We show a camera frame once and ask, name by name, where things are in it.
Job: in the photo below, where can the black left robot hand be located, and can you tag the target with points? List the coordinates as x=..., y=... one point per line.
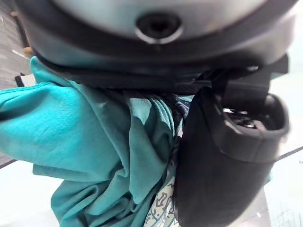
x=213, y=177

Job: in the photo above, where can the teal printed garment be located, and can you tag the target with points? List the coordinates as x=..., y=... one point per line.
x=71, y=123

